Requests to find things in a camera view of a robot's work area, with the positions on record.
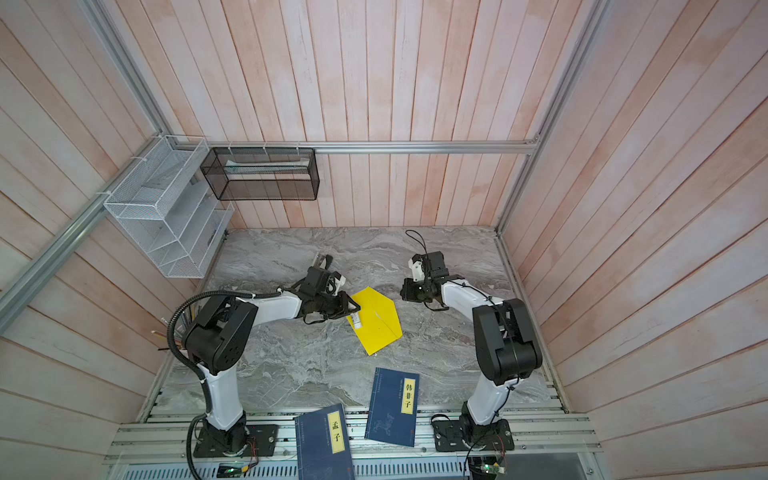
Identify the pen holder with pencils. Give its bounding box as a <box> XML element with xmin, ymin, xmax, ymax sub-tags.
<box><xmin>149</xmin><ymin>302</ymin><xmax>193</xmax><ymax>352</ymax></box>

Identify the aluminium frame rail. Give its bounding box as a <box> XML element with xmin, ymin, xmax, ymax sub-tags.
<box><xmin>173</xmin><ymin>136</ymin><xmax>538</xmax><ymax>155</ymax></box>

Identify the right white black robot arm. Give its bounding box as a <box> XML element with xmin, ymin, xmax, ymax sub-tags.
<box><xmin>400</xmin><ymin>251</ymin><xmax>543</xmax><ymax>452</ymax></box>

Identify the blue book on rail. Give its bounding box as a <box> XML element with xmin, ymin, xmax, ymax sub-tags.
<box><xmin>294</xmin><ymin>404</ymin><xmax>355</xmax><ymax>480</ymax></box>

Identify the white wire mesh shelf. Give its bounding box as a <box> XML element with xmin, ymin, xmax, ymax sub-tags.
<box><xmin>104</xmin><ymin>135</ymin><xmax>234</xmax><ymax>279</ymax></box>

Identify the black mesh basket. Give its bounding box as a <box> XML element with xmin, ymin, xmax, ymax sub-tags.
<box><xmin>200</xmin><ymin>147</ymin><xmax>320</xmax><ymax>201</ymax></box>

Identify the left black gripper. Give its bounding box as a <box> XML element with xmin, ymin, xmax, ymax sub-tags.
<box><xmin>315</xmin><ymin>290</ymin><xmax>361</xmax><ymax>319</ymax></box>

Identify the blue book on table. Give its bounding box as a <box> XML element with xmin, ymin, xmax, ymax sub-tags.
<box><xmin>365</xmin><ymin>367</ymin><xmax>420</xmax><ymax>447</ymax></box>

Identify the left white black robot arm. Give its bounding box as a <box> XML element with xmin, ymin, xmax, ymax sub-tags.
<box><xmin>166</xmin><ymin>267</ymin><xmax>362</xmax><ymax>460</ymax></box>

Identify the yellow envelope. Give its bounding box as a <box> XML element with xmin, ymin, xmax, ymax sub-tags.
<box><xmin>347</xmin><ymin>287</ymin><xmax>403</xmax><ymax>356</ymax></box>

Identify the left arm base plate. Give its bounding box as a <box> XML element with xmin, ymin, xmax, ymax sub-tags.
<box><xmin>192</xmin><ymin>422</ymin><xmax>278</xmax><ymax>459</ymax></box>

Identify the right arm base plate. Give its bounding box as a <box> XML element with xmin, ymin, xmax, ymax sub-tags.
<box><xmin>430</xmin><ymin>413</ymin><xmax>515</xmax><ymax>453</ymax></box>

